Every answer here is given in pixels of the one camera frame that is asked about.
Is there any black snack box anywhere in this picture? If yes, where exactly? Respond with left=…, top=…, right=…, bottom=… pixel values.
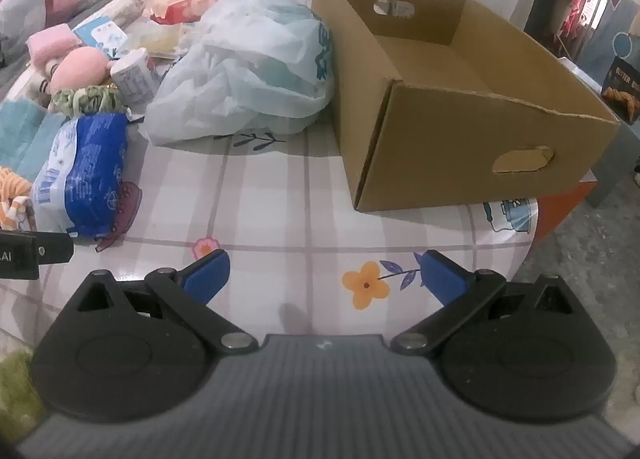
left=602, top=56, right=640, bottom=126

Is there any orange striped cloth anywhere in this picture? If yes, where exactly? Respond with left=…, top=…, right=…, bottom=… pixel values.
left=0, top=166, right=36, bottom=233

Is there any pink plush toy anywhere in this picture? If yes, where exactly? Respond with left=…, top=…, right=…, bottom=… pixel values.
left=49, top=46, right=114, bottom=96

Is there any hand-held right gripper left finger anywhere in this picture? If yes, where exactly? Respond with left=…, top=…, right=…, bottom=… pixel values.
left=65, top=248, right=259, bottom=355

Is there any red tissue packet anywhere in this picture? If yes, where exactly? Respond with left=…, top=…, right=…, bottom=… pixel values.
left=149, top=0, right=234, bottom=26

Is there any white plastic bag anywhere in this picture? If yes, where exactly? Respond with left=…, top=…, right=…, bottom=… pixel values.
left=139, top=0, right=336, bottom=147

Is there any teal towel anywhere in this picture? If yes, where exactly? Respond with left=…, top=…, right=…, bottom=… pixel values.
left=0, top=100, right=69, bottom=180

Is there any green rug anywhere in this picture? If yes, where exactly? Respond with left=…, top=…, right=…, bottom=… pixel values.
left=0, top=346, right=42, bottom=426

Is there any orange stool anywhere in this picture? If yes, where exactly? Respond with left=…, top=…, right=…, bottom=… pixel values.
left=530, top=179, right=599, bottom=246

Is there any blue tissue packet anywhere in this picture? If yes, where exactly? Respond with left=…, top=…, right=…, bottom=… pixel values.
left=31, top=113, right=133, bottom=241

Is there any blue white packet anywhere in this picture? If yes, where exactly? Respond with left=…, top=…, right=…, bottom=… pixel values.
left=72, top=16, right=130, bottom=60

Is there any yellow packet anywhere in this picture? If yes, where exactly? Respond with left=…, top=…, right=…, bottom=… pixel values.
left=127, top=24, right=201, bottom=60

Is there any pink towel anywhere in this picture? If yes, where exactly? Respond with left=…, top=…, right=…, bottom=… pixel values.
left=26, top=24, right=84, bottom=64

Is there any brown cardboard box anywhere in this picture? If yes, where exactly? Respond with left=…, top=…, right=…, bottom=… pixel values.
left=311, top=0, right=622, bottom=214

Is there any floral plaid tablecloth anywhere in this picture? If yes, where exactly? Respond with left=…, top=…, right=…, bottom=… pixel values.
left=0, top=0, right=541, bottom=340

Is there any grey star-print bed sheet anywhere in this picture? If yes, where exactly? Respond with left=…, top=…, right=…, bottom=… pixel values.
left=0, top=0, right=151, bottom=96

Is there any green white knitted cloth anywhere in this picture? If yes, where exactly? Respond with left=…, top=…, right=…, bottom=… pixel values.
left=50, top=85, right=126, bottom=118

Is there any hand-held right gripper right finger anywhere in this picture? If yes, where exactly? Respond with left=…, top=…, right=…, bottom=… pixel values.
left=390, top=249, right=577, bottom=355

